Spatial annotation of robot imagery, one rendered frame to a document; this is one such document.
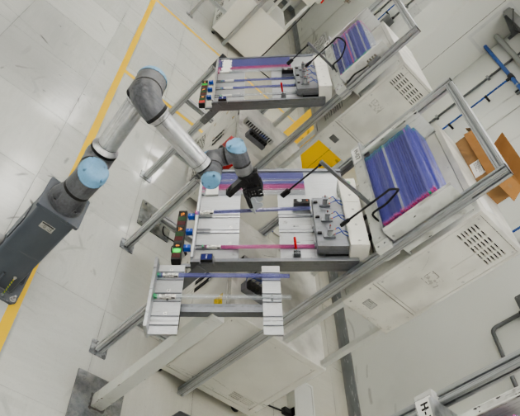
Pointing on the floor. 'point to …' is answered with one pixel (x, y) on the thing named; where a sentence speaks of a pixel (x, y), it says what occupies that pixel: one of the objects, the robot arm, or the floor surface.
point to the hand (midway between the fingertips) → (252, 210)
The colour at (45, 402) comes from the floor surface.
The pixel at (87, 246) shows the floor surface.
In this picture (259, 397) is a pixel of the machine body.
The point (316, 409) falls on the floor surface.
